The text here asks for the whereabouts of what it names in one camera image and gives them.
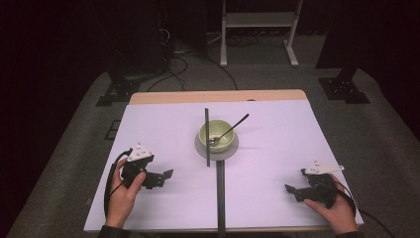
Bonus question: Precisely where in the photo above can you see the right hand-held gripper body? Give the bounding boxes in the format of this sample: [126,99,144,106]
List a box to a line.
[300,160,345,209]

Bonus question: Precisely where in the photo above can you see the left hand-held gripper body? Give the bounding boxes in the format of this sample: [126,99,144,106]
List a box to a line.
[120,142,157,191]

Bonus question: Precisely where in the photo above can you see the black carbon fibre rod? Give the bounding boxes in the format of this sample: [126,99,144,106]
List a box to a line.
[216,160,222,238]
[219,160,225,238]
[204,107,212,169]
[221,160,227,238]

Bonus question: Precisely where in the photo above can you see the pale green bowl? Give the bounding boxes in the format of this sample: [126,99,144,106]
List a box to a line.
[198,119,237,154]

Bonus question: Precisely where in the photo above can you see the person's right hand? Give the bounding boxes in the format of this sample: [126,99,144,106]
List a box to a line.
[303,173,360,236]

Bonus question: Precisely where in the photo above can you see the person's left hand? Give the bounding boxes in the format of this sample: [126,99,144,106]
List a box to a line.
[105,158,148,230]

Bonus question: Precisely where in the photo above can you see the grey round coaster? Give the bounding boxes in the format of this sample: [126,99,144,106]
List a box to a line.
[193,131,240,162]

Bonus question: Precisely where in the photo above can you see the black stand base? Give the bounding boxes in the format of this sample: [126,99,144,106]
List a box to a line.
[95,69,166,107]
[318,66,371,105]

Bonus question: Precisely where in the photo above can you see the dark cabinet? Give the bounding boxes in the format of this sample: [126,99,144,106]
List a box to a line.
[173,0,210,58]

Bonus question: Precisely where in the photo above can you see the white metal stand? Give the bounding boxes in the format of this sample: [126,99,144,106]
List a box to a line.
[219,0,304,68]

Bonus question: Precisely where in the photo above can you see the left hand-held gripper black cable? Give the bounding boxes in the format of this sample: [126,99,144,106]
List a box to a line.
[103,149,134,220]

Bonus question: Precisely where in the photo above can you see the hand-held gripper black cable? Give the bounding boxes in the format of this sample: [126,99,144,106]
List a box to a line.
[103,149,134,220]
[332,179,396,238]

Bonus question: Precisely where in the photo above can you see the right hand-held gripper black cable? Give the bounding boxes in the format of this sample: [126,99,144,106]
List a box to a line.
[332,179,396,238]

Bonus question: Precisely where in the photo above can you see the metal spoon with black handle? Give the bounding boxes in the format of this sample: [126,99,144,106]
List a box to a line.
[209,113,251,147]

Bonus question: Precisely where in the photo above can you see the black floor cables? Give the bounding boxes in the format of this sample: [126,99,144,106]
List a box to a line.
[146,55,240,92]

